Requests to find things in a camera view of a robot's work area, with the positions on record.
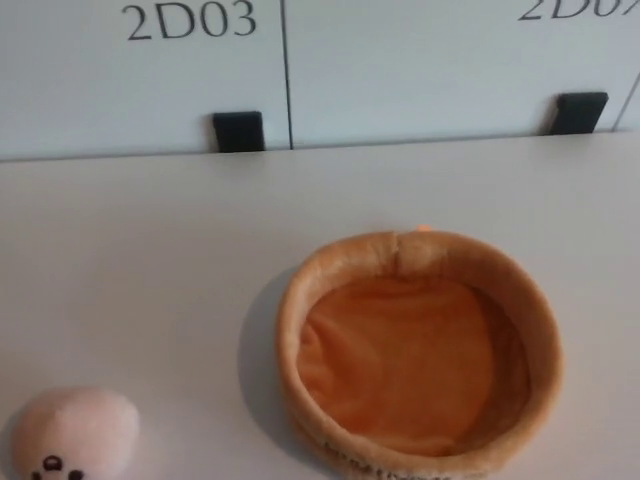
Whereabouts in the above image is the white cabinet door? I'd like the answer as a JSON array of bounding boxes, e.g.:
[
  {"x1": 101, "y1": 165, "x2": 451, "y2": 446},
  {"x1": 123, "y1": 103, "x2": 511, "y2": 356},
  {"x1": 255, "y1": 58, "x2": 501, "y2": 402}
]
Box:
[
  {"x1": 281, "y1": 0, "x2": 640, "y2": 150},
  {"x1": 617, "y1": 74, "x2": 640, "y2": 132}
]

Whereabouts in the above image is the white cabinet door marked 2D03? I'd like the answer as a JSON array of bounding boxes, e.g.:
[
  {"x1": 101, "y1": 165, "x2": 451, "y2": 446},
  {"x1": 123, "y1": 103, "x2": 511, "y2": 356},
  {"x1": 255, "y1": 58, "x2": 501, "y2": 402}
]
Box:
[{"x1": 0, "y1": 0, "x2": 293, "y2": 163}]

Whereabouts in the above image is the black cabinet door handle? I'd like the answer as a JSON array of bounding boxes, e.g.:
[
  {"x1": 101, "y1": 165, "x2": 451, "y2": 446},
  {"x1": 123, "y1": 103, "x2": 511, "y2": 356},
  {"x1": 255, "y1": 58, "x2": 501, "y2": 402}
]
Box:
[
  {"x1": 212, "y1": 110, "x2": 265, "y2": 153},
  {"x1": 549, "y1": 91, "x2": 610, "y2": 136}
]

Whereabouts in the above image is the orange round plush plate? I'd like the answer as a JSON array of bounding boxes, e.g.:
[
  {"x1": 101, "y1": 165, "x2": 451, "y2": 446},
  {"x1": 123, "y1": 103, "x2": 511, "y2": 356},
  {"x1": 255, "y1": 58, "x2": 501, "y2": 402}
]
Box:
[{"x1": 274, "y1": 224, "x2": 565, "y2": 480}]

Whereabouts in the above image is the pink plush dumpling toy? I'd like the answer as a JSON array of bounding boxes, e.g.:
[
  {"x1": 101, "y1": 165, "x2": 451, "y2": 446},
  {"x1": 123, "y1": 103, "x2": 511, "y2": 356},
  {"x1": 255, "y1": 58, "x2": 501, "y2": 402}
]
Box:
[{"x1": 10, "y1": 387, "x2": 142, "y2": 480}]

